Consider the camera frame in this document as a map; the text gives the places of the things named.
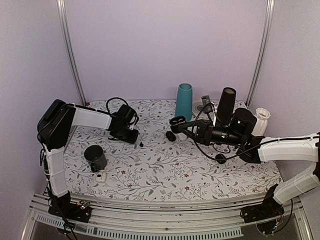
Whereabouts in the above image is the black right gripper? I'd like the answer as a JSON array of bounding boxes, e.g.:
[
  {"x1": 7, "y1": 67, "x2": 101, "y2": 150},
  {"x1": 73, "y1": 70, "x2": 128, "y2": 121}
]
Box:
[{"x1": 179, "y1": 118, "x2": 244, "y2": 147}]

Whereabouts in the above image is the black gold-trimmed earbud charging case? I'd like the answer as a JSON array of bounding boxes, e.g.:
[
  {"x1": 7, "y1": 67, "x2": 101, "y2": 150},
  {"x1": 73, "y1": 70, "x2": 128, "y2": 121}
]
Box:
[{"x1": 169, "y1": 115, "x2": 186, "y2": 126}]

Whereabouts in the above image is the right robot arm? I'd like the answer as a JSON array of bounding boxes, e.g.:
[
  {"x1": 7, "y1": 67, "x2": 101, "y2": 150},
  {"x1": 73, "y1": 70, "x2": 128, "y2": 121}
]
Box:
[{"x1": 169, "y1": 108, "x2": 320, "y2": 218}]

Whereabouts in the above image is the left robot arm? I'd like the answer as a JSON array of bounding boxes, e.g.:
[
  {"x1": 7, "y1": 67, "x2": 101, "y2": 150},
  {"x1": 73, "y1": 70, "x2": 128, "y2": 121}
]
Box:
[{"x1": 37, "y1": 99, "x2": 139, "y2": 198}]

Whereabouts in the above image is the white oval earbud case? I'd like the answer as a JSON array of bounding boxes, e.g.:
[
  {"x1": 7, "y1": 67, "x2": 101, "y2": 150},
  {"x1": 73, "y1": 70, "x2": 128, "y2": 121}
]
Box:
[{"x1": 177, "y1": 133, "x2": 188, "y2": 141}]

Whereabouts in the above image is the black oval earbud case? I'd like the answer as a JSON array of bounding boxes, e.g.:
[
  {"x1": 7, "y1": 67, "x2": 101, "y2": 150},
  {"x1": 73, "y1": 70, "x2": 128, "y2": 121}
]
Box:
[{"x1": 165, "y1": 131, "x2": 176, "y2": 142}]

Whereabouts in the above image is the small black round case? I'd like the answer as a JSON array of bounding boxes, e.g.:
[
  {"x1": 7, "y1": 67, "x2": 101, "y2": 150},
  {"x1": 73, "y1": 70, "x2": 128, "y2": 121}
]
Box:
[{"x1": 215, "y1": 153, "x2": 227, "y2": 165}]

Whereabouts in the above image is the white square earbud case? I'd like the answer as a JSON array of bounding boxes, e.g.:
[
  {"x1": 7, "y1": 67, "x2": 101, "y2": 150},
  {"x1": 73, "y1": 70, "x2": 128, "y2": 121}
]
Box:
[{"x1": 95, "y1": 172, "x2": 108, "y2": 183}]

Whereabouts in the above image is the white swirl ceramic dish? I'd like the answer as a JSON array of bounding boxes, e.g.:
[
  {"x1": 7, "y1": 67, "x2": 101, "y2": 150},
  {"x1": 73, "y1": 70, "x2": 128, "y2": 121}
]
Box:
[{"x1": 192, "y1": 101, "x2": 217, "y2": 118}]

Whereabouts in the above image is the teal cylindrical vase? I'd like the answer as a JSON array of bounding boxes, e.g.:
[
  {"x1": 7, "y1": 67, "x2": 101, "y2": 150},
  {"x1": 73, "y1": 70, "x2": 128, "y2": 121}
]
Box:
[{"x1": 175, "y1": 83, "x2": 193, "y2": 122}]

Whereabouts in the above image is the dark grey mug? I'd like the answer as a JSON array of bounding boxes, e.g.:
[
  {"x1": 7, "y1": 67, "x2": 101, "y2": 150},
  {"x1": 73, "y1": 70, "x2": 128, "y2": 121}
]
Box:
[{"x1": 84, "y1": 145, "x2": 107, "y2": 173}]

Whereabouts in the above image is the floral patterned table mat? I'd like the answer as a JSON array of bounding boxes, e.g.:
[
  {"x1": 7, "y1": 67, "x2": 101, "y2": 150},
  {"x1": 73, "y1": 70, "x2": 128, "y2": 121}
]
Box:
[{"x1": 64, "y1": 99, "x2": 282, "y2": 202}]

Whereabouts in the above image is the dark brown tall vase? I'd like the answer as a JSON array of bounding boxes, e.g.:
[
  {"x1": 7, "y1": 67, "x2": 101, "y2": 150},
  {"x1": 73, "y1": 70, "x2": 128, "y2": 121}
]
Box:
[{"x1": 216, "y1": 87, "x2": 236, "y2": 125}]

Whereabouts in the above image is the white ribbed vase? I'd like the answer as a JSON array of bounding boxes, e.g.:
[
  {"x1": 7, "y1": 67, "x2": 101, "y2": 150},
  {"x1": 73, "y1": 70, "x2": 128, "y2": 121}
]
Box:
[{"x1": 252, "y1": 107, "x2": 271, "y2": 137}]

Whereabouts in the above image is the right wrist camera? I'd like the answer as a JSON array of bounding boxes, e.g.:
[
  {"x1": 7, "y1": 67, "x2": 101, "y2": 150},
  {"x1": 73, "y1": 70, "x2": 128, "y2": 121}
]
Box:
[{"x1": 201, "y1": 95, "x2": 213, "y2": 114}]

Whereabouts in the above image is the front aluminium rail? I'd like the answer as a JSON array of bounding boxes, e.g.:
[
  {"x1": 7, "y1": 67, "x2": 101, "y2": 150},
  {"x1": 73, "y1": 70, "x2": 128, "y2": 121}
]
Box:
[{"x1": 23, "y1": 192, "x2": 313, "y2": 240}]

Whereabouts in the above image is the left rear aluminium frame post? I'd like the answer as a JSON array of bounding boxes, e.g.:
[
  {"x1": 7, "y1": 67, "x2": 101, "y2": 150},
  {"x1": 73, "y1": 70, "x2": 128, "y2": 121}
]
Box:
[{"x1": 56, "y1": 0, "x2": 87, "y2": 106}]

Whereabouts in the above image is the aluminium frame post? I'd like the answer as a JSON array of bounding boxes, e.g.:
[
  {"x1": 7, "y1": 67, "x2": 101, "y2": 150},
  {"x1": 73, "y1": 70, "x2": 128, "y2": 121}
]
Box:
[
  {"x1": 56, "y1": 0, "x2": 87, "y2": 106},
  {"x1": 245, "y1": 0, "x2": 275, "y2": 108}
]

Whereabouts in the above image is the right rear aluminium frame post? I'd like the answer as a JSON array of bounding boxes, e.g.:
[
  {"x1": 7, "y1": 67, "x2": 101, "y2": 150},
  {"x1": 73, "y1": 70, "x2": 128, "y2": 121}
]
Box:
[{"x1": 245, "y1": 0, "x2": 275, "y2": 108}]

